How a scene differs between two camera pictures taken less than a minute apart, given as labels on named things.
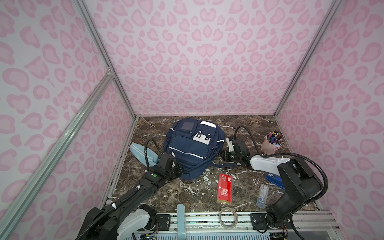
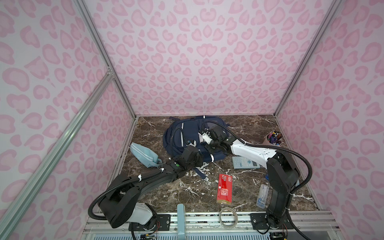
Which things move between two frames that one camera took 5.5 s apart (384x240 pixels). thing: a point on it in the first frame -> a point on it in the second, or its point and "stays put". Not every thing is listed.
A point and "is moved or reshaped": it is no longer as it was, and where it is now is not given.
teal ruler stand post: x=181 y=221 stays put
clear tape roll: x=222 y=224 stays put
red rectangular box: x=224 y=191 stays put
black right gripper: x=225 y=156 -> x=208 y=146
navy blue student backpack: x=195 y=144 is moved or reshaped
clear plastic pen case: x=262 y=196 stays put
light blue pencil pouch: x=139 y=151 stays put
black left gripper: x=179 y=166 -> x=200 y=159
